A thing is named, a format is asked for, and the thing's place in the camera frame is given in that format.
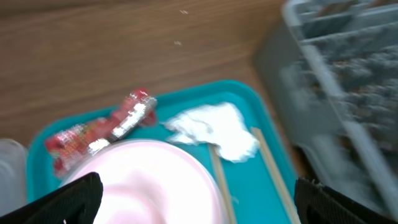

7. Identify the grey dishwasher rack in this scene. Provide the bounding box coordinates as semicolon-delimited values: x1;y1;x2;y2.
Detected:
254;0;397;218

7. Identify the wooden chopstick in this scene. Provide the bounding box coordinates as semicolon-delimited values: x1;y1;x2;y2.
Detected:
208;144;237;224
251;128;301;224

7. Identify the wooden chopstick left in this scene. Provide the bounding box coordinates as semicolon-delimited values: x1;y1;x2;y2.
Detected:
208;144;237;224

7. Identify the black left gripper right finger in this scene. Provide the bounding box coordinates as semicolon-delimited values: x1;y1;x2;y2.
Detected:
294;178;397;224

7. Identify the teal plastic tray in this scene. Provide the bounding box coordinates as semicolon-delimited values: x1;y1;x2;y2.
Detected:
26;80;297;223

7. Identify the crumpled white napkin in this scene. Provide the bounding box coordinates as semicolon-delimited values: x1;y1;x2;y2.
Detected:
163;102;259;163

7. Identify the wooden chopstick right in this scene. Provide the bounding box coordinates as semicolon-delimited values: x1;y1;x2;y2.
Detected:
251;128;301;224

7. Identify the red snack wrapper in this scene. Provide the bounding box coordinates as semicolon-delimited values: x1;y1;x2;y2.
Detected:
45;90;157;178

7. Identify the clear plastic bin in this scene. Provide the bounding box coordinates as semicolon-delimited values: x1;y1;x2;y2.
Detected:
0;139;27;216

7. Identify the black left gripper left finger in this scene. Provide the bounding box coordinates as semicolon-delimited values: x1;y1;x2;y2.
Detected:
1;172;103;224

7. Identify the pink plate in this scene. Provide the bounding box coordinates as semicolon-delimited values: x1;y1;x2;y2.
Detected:
62;139;228;224

